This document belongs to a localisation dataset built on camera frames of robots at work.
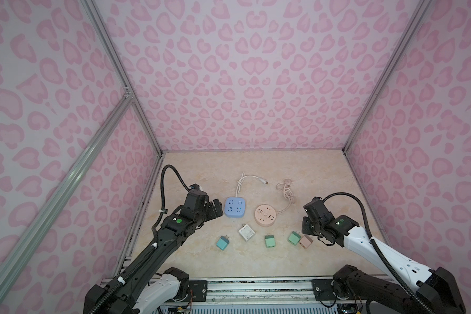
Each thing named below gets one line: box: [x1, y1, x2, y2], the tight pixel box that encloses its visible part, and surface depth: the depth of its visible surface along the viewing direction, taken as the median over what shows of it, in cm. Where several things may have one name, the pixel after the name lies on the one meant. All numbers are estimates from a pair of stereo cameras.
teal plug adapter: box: [215, 234, 230, 251], surface depth 85 cm
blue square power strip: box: [224, 196, 246, 219], surface depth 95 cm
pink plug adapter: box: [299, 234, 314, 250], surface depth 85 cm
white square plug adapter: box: [238, 223, 256, 241], surface depth 87 cm
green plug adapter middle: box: [264, 234, 277, 248], surface depth 86 cm
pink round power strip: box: [254, 204, 277, 227], surface depth 92 cm
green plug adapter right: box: [287, 230, 302, 246], surface depth 86 cm
